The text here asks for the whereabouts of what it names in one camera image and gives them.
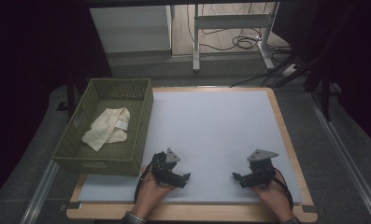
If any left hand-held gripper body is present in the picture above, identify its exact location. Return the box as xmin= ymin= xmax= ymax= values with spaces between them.
xmin=150 ymin=147 xmax=181 ymax=188

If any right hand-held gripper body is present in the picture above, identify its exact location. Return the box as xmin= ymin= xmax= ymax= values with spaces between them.
xmin=247 ymin=148 xmax=280 ymax=189

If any green woven basket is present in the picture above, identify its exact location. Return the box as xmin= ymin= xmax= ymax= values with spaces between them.
xmin=51 ymin=77 xmax=155 ymax=177

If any cream printed towel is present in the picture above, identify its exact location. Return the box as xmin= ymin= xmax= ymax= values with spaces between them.
xmin=80 ymin=106 xmax=132 ymax=152

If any person's left hand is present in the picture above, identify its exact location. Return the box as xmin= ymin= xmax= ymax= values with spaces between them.
xmin=132 ymin=165 xmax=178 ymax=218

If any person's right hand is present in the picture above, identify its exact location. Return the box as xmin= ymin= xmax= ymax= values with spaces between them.
xmin=251 ymin=175 xmax=296 ymax=221

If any black metal stand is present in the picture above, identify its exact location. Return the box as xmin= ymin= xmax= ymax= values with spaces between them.
xmin=56 ymin=71 xmax=81 ymax=123
xmin=304 ymin=55 xmax=343 ymax=122

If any white power strip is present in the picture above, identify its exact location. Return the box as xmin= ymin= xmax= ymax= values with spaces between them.
xmin=280 ymin=63 xmax=298 ymax=77

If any white cabinet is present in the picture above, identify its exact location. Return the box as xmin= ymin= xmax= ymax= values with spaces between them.
xmin=89 ymin=5 xmax=173 ymax=58

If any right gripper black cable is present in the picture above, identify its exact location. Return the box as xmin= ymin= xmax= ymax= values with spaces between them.
xmin=272 ymin=168 xmax=294 ymax=210

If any aluminium rail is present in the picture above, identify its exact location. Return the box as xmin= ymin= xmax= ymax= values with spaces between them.
xmin=306 ymin=91 xmax=371 ymax=220
xmin=19 ymin=160 xmax=61 ymax=224

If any tangle of black floor cables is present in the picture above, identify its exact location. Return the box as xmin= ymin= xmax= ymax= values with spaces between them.
xmin=186 ymin=3 xmax=293 ymax=63

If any white metal desk frame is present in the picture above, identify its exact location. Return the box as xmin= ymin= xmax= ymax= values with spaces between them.
xmin=192 ymin=2 xmax=280 ymax=73

